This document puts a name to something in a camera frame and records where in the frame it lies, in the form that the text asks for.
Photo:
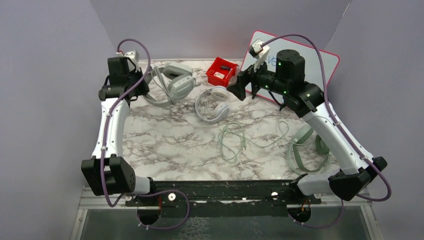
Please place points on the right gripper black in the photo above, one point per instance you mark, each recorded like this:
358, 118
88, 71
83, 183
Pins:
244, 78

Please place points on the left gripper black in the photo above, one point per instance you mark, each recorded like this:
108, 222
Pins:
144, 89

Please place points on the white headphones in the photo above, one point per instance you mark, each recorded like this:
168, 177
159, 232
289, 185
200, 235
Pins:
211, 106

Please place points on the grey headphones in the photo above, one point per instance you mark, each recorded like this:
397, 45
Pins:
177, 82

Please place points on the green headphones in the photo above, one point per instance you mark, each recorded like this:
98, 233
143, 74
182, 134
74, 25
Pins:
307, 153

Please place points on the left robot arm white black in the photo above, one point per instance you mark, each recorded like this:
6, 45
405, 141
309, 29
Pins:
106, 169

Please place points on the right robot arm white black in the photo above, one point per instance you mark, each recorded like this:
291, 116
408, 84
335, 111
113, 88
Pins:
358, 167

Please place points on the red plastic bin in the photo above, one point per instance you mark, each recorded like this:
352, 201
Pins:
221, 72

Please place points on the pink framed whiteboard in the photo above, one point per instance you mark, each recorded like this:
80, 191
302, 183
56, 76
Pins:
312, 65

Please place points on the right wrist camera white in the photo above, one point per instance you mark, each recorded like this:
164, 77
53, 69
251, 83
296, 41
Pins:
259, 50

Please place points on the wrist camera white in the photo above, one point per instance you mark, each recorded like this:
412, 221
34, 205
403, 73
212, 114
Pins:
132, 59
259, 50

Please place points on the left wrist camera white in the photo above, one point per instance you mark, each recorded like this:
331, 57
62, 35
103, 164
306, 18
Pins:
132, 59

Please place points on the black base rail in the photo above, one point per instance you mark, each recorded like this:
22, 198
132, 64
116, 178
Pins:
220, 198

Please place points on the aluminium frame rail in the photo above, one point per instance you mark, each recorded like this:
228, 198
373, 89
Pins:
89, 201

